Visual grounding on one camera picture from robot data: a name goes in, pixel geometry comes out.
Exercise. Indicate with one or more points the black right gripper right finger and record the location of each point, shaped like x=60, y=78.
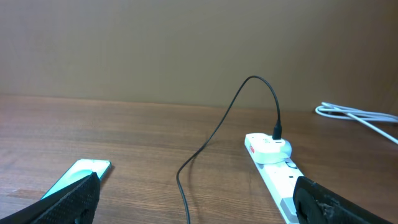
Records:
x=316, y=204

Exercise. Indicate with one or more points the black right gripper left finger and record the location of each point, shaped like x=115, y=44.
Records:
x=73, y=204

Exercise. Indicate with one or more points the white charger plug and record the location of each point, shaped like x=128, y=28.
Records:
x=266, y=150

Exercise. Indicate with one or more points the white power strip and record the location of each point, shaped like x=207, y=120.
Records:
x=280, y=179

